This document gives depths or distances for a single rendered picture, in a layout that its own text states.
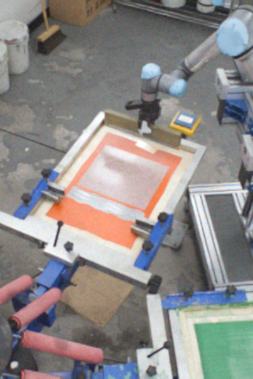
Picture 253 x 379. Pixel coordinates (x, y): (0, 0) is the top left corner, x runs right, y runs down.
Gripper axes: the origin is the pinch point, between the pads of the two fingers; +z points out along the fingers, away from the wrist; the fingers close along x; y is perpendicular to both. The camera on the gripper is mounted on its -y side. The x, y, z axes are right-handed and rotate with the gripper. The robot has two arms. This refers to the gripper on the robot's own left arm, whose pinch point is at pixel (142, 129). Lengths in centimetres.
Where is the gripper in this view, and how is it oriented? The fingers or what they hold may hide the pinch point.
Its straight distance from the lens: 237.3
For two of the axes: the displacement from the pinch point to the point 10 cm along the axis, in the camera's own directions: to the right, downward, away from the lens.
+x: 4.2, -6.7, 6.1
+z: -0.3, 6.6, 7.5
